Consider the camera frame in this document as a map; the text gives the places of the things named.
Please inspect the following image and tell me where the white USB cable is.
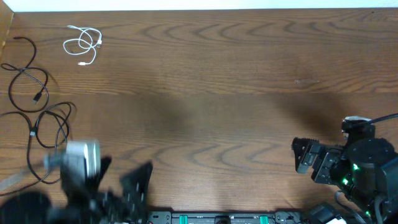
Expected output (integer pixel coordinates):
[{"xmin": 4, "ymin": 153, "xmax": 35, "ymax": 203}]
[{"xmin": 63, "ymin": 25, "xmax": 103, "ymax": 67}]

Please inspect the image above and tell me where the black USB cable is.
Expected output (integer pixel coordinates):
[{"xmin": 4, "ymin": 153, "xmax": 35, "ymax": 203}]
[{"xmin": 1, "ymin": 36, "xmax": 50, "ymax": 113}]

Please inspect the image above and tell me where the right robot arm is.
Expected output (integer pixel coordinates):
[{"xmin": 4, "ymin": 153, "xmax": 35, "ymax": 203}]
[{"xmin": 292, "ymin": 133, "xmax": 397, "ymax": 223}]

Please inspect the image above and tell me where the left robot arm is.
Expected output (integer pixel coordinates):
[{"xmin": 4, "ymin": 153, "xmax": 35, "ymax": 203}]
[{"xmin": 1, "ymin": 140, "xmax": 153, "ymax": 223}]

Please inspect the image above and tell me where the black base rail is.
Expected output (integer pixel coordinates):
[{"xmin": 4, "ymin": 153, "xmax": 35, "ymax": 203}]
[{"xmin": 147, "ymin": 211, "xmax": 305, "ymax": 224}]

